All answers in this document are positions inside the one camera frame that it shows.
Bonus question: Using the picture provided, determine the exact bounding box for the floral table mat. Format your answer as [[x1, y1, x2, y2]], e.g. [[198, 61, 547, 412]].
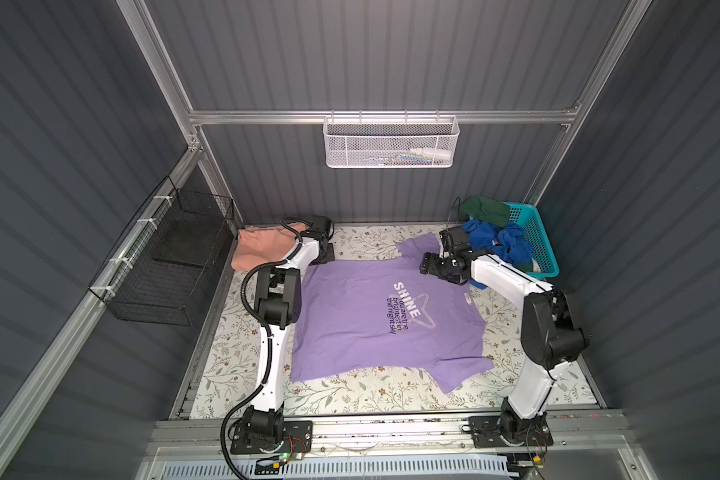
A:
[[182, 224, 600, 420]]

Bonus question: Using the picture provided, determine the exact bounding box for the white wire mesh basket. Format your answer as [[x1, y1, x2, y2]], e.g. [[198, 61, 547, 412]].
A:
[[322, 116, 460, 169]]

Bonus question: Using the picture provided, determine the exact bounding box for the folded pink t-shirt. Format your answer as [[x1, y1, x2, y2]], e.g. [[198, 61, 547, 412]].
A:
[[231, 222, 307, 272]]

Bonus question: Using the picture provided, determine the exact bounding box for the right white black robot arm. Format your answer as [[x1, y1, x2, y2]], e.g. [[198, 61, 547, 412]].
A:
[[420, 225, 589, 446]]

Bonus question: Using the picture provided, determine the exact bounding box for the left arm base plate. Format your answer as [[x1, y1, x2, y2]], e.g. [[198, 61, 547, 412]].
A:
[[227, 420, 314, 455]]

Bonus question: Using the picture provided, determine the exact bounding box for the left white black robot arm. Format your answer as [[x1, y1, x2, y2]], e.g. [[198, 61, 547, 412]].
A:
[[232, 215, 334, 445]]

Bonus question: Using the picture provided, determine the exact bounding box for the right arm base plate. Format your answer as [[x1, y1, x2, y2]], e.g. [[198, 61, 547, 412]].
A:
[[461, 414, 554, 449]]

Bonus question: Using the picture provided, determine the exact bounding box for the aluminium mounting rail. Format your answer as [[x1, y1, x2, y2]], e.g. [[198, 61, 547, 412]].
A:
[[144, 409, 636, 460]]

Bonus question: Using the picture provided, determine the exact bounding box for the dark green t-shirt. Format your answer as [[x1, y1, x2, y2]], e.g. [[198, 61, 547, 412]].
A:
[[458, 195, 511, 227]]

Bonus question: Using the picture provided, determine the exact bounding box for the black wire mesh basket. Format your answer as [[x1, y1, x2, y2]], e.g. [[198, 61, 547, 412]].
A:
[[89, 179, 235, 327]]

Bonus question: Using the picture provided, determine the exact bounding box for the teal plastic basket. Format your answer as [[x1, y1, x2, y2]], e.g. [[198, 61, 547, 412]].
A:
[[506, 202, 560, 279]]

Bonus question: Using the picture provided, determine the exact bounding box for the white slotted cable duct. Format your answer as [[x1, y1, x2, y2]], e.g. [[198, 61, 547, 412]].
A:
[[158, 453, 511, 480]]

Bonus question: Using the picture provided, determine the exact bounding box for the blue t-shirt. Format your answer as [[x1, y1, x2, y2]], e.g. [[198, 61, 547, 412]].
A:
[[461, 219, 538, 273]]

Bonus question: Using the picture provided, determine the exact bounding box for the purple t-shirt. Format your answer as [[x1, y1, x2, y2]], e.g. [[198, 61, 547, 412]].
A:
[[291, 233, 493, 394]]

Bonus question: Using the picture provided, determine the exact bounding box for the white bottle in basket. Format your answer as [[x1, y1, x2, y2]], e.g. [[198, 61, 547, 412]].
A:
[[409, 147, 453, 164]]

